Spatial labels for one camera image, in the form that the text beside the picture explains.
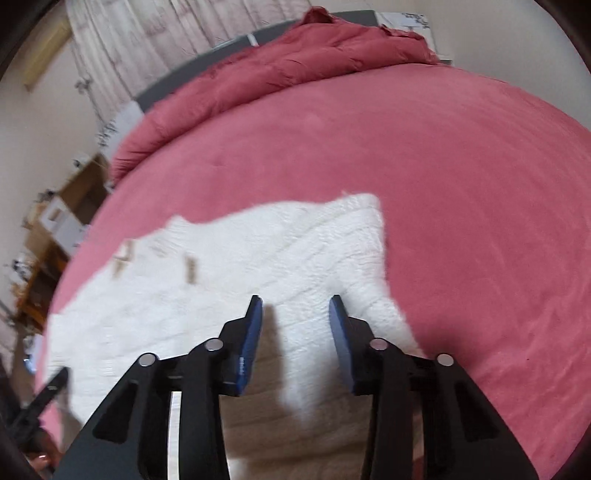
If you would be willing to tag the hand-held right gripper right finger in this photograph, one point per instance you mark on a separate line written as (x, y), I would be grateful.
(341, 346)

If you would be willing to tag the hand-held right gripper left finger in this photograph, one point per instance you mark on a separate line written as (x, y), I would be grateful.
(249, 341)

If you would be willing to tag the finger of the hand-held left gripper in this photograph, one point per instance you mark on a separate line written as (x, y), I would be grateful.
(53, 384)

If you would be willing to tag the white knit sweater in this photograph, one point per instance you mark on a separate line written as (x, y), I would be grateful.
(277, 258)

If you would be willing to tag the wooden cabinet with white drawers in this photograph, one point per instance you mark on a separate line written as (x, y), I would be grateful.
(60, 226)

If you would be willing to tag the red fleece bed blanket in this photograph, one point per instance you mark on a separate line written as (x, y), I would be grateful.
(461, 184)

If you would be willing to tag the wooden desk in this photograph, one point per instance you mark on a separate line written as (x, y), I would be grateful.
(87, 182)

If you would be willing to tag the grey and white headboard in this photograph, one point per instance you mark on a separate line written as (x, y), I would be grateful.
(175, 90)

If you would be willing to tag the red quilted duvet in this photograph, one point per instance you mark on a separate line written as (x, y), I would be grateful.
(277, 69)

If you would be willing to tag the wall air conditioner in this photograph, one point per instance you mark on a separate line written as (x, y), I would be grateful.
(46, 53)

